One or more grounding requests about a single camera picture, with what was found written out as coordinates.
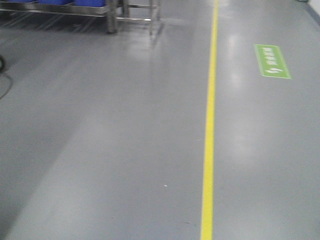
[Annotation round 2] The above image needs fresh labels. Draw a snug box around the left blue plastic bin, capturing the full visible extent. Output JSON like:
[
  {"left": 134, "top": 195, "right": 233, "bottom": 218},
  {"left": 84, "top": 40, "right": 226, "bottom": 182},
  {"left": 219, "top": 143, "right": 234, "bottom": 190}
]
[{"left": 7, "top": 0, "right": 106, "bottom": 7}]

